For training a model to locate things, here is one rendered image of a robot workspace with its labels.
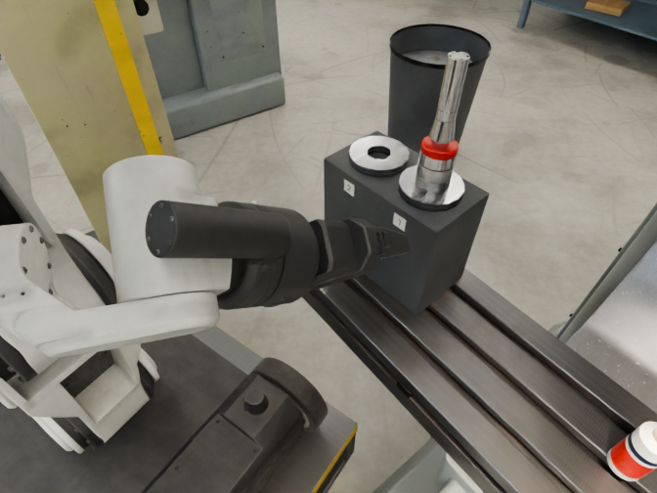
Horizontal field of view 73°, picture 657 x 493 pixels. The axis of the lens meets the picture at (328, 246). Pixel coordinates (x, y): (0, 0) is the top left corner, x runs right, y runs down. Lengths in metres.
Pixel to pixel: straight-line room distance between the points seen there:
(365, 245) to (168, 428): 0.72
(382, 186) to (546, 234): 1.76
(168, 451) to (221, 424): 0.11
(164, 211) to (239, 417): 0.73
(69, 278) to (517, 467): 0.59
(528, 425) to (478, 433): 0.07
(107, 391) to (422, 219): 0.60
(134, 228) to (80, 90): 1.49
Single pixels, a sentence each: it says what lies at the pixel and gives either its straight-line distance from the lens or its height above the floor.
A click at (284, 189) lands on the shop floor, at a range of 2.37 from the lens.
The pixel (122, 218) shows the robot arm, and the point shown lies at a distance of 0.32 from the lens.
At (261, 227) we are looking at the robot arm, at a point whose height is 1.28.
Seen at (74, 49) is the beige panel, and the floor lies 0.89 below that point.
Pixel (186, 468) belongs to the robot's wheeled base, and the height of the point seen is 0.59.
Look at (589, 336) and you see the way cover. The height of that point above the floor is 0.85.
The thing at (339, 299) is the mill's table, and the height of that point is 0.90.
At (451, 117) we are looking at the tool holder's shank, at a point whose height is 1.21.
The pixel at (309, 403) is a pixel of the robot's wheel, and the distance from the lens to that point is 1.01.
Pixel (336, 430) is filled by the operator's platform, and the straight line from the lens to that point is 1.17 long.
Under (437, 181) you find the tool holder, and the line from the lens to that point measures 0.61.
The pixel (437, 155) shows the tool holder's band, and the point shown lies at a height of 1.16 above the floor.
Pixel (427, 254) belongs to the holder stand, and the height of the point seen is 1.04.
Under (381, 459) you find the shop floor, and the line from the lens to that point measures 1.57.
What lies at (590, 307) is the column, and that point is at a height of 0.71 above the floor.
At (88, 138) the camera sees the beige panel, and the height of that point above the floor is 0.59.
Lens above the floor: 1.49
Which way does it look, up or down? 46 degrees down
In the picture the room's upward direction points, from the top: straight up
